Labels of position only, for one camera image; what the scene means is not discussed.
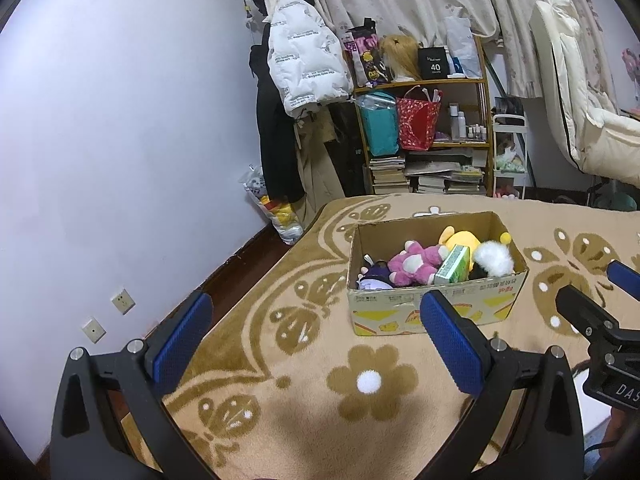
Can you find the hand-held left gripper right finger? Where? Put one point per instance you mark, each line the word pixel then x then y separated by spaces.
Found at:
pixel 450 342

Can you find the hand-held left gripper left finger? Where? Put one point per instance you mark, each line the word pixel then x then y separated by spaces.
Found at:
pixel 180 342

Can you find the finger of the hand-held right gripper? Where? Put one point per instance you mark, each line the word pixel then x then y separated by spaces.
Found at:
pixel 625 277
pixel 585 310

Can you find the printed cardboard box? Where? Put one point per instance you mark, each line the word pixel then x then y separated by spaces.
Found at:
pixel 390 305

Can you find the green packet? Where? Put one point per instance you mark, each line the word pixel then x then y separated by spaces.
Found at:
pixel 452 265

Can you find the pink bear plush toy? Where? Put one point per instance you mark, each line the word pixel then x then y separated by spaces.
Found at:
pixel 415 265

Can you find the white fluffy plush toy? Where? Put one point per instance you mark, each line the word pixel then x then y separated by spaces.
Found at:
pixel 492 257

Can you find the yellow bear plush toy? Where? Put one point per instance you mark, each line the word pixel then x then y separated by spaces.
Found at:
pixel 462 240

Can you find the person's right forearm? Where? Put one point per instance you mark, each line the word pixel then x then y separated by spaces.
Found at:
pixel 614 435

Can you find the purple plush toy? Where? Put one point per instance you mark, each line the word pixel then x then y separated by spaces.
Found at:
pixel 377 275

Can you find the white trolley cart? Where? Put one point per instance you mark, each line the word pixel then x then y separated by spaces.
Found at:
pixel 510 160

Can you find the clear plastic bag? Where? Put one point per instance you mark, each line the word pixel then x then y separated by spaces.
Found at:
pixel 280 210

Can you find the stack of books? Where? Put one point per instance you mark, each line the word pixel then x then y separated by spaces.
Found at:
pixel 430 175

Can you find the white recliner chair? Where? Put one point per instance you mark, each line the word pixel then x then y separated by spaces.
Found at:
pixel 570 85

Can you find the row of small bottles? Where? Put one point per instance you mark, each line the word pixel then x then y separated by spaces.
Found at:
pixel 470 130

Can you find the black coat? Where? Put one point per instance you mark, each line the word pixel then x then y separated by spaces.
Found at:
pixel 275 150

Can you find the black hanging garment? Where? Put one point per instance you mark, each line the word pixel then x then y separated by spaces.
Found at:
pixel 350 150

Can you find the wooden bookshelf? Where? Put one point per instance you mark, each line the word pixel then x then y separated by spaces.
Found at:
pixel 485 110

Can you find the beige trousers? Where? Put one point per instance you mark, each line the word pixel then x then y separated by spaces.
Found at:
pixel 315 170

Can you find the red patterned bag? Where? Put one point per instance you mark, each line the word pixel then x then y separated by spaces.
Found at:
pixel 417 122

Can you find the teal bag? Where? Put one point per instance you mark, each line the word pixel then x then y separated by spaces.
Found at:
pixel 380 125

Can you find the black sign box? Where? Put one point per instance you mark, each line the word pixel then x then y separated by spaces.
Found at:
pixel 433 64

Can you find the white paper bag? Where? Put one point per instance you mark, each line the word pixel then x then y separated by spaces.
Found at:
pixel 460 42

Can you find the blond wig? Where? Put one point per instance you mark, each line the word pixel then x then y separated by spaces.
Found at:
pixel 400 55

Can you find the colourful printed bag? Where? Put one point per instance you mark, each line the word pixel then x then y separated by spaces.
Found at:
pixel 365 57

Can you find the white puffer jacket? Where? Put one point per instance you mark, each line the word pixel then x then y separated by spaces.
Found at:
pixel 300 50

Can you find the white wall socket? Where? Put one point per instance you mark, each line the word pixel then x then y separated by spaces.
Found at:
pixel 94 330
pixel 123 301

